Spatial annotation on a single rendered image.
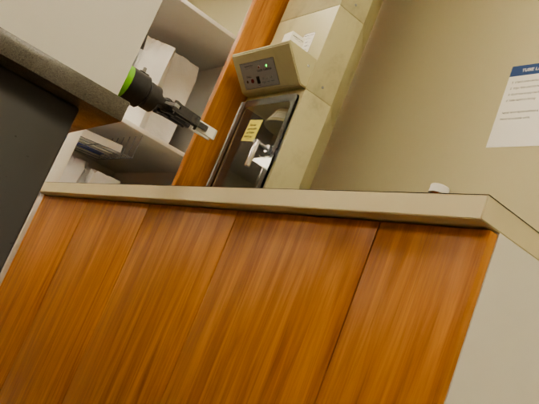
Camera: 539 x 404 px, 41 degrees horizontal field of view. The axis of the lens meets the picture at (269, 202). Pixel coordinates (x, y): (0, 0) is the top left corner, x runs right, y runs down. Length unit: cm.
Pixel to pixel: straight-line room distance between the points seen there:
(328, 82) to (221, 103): 40
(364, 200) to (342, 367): 29
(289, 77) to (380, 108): 52
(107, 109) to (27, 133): 14
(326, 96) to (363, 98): 50
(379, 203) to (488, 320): 27
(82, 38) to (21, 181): 28
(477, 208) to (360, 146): 152
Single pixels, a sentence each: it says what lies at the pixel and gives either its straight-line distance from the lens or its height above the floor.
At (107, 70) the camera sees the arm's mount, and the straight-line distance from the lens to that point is 135.
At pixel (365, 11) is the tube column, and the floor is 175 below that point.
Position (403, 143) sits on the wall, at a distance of 242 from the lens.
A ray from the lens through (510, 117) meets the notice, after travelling 220.
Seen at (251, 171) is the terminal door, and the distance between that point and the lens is 215.
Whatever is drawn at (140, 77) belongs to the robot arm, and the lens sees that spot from 191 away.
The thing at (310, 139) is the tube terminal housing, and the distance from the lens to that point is 218.
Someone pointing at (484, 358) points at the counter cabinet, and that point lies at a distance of 111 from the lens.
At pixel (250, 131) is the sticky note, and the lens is 227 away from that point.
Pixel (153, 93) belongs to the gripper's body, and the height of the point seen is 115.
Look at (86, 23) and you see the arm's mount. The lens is 135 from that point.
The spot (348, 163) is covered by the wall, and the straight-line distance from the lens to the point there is 258.
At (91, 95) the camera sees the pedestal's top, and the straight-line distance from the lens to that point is 130.
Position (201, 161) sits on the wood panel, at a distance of 239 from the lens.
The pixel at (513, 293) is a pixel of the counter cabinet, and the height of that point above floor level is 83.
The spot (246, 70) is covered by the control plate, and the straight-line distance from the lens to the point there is 237.
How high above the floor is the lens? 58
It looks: 13 degrees up
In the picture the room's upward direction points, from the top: 22 degrees clockwise
